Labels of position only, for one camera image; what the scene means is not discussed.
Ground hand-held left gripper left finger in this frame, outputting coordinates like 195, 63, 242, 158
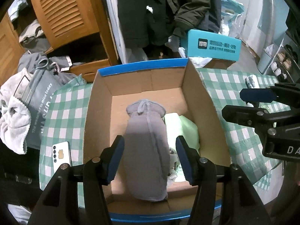
28, 135, 125, 225

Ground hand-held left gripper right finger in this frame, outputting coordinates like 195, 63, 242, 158
175, 136, 272, 225

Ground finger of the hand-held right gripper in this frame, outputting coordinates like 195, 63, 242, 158
239, 82, 300, 104
221, 104, 300, 132

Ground white patterned cloth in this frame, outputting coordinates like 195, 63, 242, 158
167, 149, 188, 183

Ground light green cloth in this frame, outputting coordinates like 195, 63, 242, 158
164, 113, 201, 153

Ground grey drawstring pouch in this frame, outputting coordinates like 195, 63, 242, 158
122, 100, 170, 202

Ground blue cardboard box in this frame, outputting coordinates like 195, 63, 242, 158
83, 58, 232, 222

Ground pale blue trash bin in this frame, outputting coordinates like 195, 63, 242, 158
258, 44, 278, 74

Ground group of shoes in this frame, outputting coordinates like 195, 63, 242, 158
273, 44, 300, 80

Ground brown cardboard box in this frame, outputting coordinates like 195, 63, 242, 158
199, 57, 236, 69

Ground white smartphone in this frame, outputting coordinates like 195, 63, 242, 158
52, 141, 72, 173

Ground teal printed box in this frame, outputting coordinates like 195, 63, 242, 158
186, 29, 242, 61

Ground white plastic bag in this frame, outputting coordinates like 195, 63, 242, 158
178, 47, 212, 67

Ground shoe rack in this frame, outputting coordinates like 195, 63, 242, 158
269, 28, 300, 82

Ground green checkered tablecloth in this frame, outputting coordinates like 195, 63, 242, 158
39, 68, 293, 193

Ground clear plastic bag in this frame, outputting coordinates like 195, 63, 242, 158
232, 14, 249, 43

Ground dark navy hanging jacket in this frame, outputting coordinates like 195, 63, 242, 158
204, 0, 222, 33

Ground pale blue door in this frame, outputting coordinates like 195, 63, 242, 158
248, 0, 289, 35

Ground blue plastic bag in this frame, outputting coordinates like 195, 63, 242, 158
220, 0, 245, 35

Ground grey printed tote bag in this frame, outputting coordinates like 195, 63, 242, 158
23, 69, 61, 149

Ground white towel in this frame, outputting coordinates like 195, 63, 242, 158
0, 71, 32, 155

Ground olive hanging jacket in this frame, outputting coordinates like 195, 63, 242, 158
164, 0, 211, 37

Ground wooden wardrobe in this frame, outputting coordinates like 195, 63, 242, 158
0, 0, 120, 82

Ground grey hoodie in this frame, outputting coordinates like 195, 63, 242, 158
17, 52, 80, 85

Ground white hanging garment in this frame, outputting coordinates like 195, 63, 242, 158
104, 0, 125, 64

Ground black hanging jacket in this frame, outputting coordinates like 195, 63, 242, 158
116, 0, 169, 48

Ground grey folded clothes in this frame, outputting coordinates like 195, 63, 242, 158
19, 19, 50, 50

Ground louvered wooden wardrobe door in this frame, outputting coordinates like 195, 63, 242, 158
28, 0, 100, 50

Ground white shirt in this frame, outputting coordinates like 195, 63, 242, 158
8, 0, 30, 21

